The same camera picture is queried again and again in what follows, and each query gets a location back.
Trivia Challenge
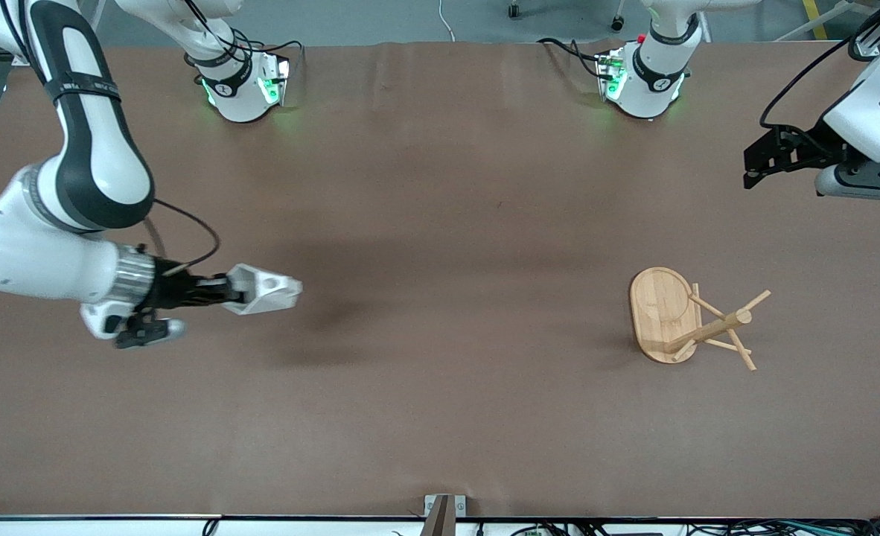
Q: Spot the black left arm base cable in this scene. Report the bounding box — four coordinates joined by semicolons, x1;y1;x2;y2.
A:
537;37;613;81

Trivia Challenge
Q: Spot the white faceted cup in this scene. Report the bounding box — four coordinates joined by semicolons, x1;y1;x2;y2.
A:
226;264;304;316

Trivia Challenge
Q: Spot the black right arm base cable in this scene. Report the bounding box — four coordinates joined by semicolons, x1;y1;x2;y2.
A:
184;0;305;98

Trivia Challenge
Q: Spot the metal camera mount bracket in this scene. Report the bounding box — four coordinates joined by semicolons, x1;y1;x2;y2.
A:
421;494;468;536

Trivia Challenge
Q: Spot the wooden cup rack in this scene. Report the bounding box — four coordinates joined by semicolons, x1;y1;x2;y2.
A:
628;267;772;371

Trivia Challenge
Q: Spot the black arm base cable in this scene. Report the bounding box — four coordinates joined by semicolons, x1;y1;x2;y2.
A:
537;37;613;81
184;0;305;98

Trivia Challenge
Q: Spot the brown table cover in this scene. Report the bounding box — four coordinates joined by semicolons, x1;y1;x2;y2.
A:
0;41;880;519

